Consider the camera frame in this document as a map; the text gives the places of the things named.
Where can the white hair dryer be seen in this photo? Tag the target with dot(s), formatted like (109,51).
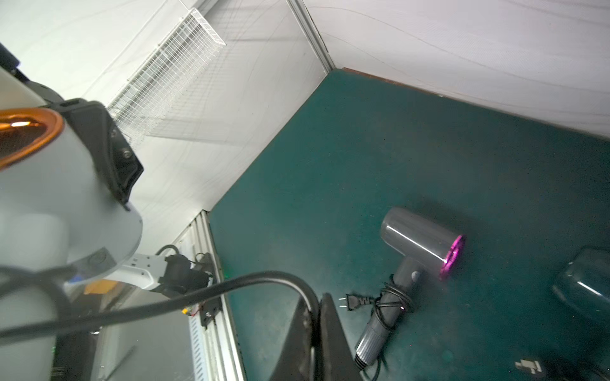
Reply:
(60,225)

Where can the green hair dryer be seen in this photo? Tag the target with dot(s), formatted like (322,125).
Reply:
(583,285)

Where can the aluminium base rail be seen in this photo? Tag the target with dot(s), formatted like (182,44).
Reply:
(215,350)

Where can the grey hair dryer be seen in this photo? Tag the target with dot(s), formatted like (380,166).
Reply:
(427,248)

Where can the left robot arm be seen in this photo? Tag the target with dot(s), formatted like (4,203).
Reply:
(168,271)

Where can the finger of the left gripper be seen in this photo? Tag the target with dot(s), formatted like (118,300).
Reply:
(114,159)

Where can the green table mat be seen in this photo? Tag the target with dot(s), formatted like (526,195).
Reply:
(527,196)

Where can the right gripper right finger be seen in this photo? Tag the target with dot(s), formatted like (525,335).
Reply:
(333,358)

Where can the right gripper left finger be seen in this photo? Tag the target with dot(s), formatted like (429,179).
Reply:
(296,361)

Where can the white wire basket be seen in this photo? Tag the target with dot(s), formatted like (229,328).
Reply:
(153,91)

